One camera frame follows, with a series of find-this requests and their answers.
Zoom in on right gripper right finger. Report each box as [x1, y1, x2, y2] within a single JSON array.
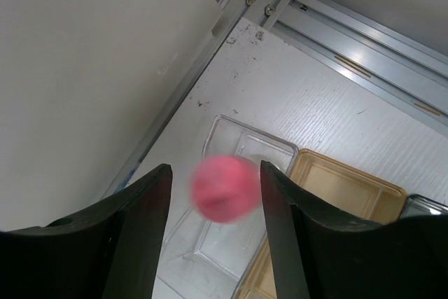
[[260, 162, 447, 298]]

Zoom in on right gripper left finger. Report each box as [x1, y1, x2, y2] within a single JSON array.
[[1, 164, 172, 298]]

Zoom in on pink cap lead tube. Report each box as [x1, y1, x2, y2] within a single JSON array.
[[189, 155, 261, 223]]

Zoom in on amber plastic tray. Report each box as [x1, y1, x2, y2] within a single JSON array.
[[232, 149, 407, 298]]

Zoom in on clear plastic tray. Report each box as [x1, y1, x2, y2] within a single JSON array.
[[157, 115, 299, 298]]

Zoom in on grey plastic tray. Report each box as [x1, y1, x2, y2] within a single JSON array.
[[398, 194, 447, 220]]

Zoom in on aluminium rail frame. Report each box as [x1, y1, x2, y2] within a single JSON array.
[[105, 0, 447, 201]]

